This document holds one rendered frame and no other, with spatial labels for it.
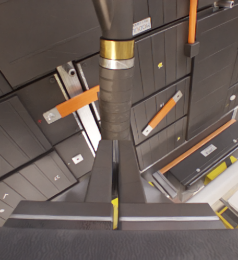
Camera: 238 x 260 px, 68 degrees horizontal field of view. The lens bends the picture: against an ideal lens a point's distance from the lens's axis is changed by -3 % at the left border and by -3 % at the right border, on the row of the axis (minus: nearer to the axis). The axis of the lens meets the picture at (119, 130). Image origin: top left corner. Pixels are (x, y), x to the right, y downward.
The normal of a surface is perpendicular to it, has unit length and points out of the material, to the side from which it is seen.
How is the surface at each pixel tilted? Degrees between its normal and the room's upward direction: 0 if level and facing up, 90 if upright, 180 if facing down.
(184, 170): 90
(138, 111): 0
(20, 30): 0
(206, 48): 0
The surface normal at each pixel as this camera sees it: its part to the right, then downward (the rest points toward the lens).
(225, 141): -0.20, -0.69
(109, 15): 0.00, 0.66
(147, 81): 0.50, 0.54
